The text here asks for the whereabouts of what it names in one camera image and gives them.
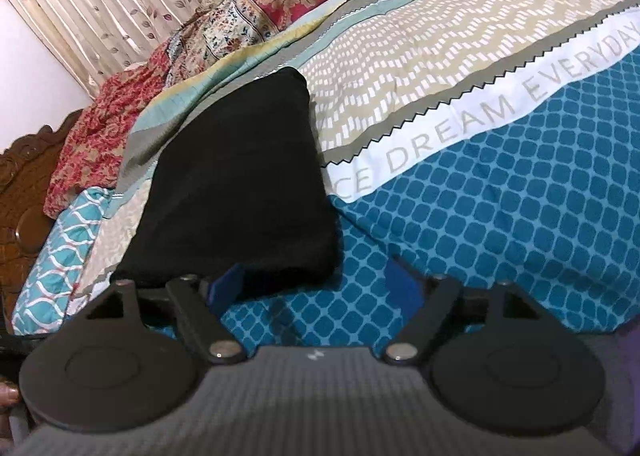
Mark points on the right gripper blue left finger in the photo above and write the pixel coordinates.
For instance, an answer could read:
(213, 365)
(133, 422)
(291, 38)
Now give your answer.
(219, 293)

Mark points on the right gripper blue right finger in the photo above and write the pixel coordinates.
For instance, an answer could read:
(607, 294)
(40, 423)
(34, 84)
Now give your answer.
(405, 293)

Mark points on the black pants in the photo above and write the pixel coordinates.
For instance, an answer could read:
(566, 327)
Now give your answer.
(241, 184)

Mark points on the teal patterned pillow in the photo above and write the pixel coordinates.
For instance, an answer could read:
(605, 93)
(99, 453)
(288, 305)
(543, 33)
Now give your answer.
(42, 303)

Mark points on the striped chevron bed cover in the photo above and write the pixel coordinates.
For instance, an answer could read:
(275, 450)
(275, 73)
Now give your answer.
(491, 139)

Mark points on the carved wooden headboard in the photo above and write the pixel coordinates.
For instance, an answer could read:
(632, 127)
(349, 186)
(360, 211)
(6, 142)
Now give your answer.
(26, 169)

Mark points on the red floral patchwork quilt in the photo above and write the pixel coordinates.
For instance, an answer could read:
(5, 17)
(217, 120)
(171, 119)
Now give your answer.
(93, 150)

